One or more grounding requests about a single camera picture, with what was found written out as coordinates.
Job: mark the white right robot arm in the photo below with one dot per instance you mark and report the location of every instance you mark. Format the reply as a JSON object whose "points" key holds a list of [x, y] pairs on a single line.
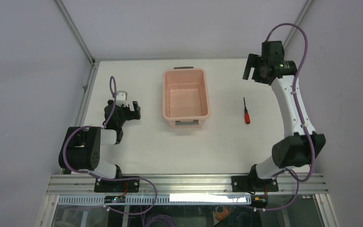
{"points": [[301, 143]]}

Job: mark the aluminium corner frame post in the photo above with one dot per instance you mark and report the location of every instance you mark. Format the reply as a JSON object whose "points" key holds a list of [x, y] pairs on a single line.
{"points": [[74, 30]]}

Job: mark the aluminium mounting rail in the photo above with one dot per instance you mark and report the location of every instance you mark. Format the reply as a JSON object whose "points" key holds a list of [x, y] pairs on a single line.
{"points": [[189, 183]]}

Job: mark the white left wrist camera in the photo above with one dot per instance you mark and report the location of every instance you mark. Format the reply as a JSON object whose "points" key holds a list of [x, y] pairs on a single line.
{"points": [[121, 98]]}

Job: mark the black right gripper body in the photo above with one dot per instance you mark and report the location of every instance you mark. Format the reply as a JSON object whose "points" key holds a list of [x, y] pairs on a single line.
{"points": [[257, 74]]}

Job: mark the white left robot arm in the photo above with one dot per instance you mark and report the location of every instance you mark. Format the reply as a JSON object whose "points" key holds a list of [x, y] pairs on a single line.
{"points": [[81, 149]]}

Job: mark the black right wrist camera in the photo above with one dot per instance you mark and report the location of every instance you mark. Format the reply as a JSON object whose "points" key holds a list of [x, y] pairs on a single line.
{"points": [[273, 50]]}

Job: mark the white slotted cable duct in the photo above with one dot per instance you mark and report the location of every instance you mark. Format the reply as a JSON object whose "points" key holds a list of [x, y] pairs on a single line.
{"points": [[171, 199]]}

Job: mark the red handled screwdriver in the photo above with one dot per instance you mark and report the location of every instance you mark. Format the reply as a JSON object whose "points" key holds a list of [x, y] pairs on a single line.
{"points": [[246, 114]]}

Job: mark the pink plastic bin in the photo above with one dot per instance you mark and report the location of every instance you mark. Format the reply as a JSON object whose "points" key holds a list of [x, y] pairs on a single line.
{"points": [[185, 97]]}

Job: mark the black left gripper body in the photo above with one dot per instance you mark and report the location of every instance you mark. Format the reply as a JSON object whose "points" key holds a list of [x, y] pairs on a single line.
{"points": [[125, 113]]}

